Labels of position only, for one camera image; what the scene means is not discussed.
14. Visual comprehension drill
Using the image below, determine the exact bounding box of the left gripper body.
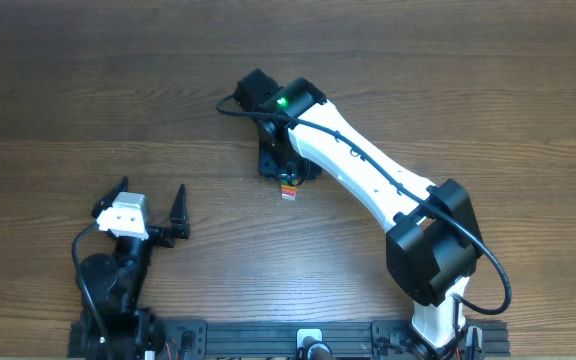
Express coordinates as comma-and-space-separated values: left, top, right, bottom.
145, 224, 177, 250

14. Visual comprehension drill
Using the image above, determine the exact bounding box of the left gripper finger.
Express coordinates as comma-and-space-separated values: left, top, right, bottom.
168, 183, 191, 240
91, 175, 130, 219

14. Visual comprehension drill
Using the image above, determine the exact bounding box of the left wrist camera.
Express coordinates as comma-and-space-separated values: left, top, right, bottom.
95, 191, 150, 242

